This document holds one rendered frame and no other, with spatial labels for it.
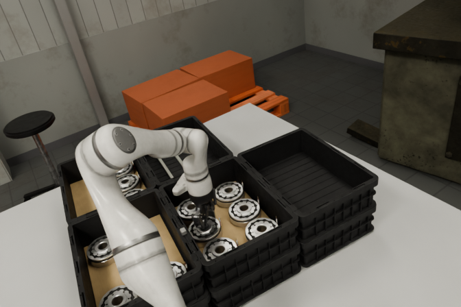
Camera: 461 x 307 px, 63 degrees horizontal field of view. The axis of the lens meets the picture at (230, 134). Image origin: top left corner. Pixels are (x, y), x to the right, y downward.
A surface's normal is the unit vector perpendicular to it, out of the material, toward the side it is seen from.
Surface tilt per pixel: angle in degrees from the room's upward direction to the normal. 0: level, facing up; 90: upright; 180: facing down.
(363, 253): 0
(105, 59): 90
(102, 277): 0
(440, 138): 90
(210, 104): 90
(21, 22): 90
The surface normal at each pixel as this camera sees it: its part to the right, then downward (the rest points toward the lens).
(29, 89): 0.55, 0.36
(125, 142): 0.82, -0.42
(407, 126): -0.69, 0.46
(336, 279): -0.15, -0.84
